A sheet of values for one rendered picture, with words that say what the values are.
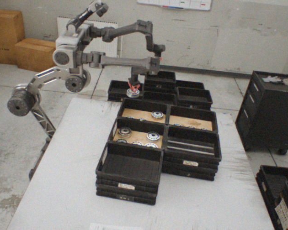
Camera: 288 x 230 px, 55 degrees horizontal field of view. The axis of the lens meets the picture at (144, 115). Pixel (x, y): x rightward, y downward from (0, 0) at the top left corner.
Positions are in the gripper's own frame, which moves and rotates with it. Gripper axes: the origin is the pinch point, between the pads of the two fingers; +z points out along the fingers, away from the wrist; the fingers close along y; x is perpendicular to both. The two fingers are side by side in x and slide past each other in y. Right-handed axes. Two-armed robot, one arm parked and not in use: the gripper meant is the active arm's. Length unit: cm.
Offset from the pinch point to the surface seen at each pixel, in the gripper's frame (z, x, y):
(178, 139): 23, -17, -46
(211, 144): 23, -38, -62
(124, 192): 29, 41, -71
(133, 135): 23.0, 12.8, -28.5
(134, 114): 22.6, -1.2, -3.6
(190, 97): 55, -107, 45
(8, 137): 105, 96, 114
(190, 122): 23, -41, -31
